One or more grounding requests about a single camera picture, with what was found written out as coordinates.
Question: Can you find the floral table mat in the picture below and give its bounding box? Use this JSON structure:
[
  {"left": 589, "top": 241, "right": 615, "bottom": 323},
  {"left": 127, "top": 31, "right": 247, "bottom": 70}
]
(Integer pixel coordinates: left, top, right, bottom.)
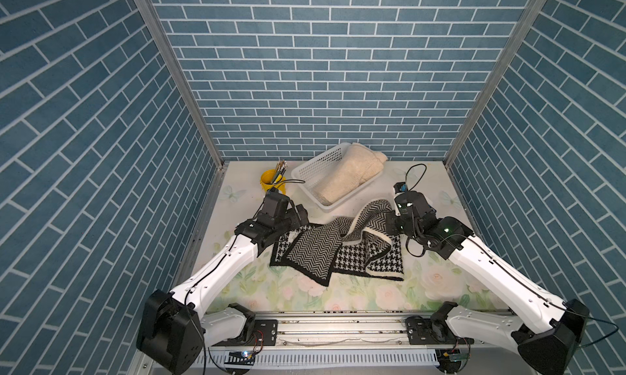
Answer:
[{"left": 193, "top": 161, "right": 506, "bottom": 312}]

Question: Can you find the beige knitted scarf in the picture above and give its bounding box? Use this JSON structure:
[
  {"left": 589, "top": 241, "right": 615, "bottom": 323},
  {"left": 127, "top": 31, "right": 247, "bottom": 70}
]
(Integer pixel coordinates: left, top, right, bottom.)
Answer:
[{"left": 313, "top": 143, "right": 388, "bottom": 205}]

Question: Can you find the white plastic mesh basket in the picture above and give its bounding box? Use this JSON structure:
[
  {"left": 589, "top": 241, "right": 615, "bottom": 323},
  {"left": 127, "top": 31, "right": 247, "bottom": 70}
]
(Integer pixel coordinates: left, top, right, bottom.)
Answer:
[{"left": 291, "top": 143, "right": 383, "bottom": 211}]

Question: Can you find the black white patterned cloth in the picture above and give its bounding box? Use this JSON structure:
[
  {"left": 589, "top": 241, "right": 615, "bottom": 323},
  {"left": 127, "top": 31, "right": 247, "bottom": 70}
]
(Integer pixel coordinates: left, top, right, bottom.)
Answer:
[{"left": 270, "top": 199, "right": 404, "bottom": 286}]

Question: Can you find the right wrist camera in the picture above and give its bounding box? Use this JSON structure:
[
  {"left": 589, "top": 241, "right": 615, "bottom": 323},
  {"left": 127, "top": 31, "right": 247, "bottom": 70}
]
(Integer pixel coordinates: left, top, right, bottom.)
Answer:
[{"left": 393, "top": 181, "right": 408, "bottom": 197}]

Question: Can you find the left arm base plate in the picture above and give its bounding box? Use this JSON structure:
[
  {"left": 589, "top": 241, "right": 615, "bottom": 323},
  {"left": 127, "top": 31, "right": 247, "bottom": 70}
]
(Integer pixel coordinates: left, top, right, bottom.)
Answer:
[{"left": 216, "top": 319, "right": 278, "bottom": 347}]

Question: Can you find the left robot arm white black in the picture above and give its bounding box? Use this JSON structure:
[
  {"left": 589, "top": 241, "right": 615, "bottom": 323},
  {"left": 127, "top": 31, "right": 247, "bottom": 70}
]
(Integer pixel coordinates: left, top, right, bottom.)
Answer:
[{"left": 136, "top": 189, "right": 309, "bottom": 374}]

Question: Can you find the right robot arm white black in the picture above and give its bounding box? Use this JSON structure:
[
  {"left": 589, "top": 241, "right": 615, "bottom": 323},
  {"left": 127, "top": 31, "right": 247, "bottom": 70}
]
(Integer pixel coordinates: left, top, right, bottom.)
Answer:
[{"left": 389, "top": 182, "right": 589, "bottom": 374}]

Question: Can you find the aluminium front rail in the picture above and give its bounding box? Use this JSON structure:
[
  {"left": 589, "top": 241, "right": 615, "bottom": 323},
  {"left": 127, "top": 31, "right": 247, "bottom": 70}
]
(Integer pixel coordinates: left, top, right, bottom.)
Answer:
[{"left": 136, "top": 312, "right": 544, "bottom": 352}]

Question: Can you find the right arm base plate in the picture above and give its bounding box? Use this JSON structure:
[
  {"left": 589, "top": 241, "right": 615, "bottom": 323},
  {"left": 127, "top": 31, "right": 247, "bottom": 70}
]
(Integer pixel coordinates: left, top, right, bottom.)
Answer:
[{"left": 405, "top": 316, "right": 474, "bottom": 345}]

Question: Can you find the yellow cup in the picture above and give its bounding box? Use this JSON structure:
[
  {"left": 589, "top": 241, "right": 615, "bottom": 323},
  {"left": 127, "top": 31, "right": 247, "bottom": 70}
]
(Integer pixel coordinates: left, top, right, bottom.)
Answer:
[{"left": 259, "top": 169, "right": 286, "bottom": 194}]

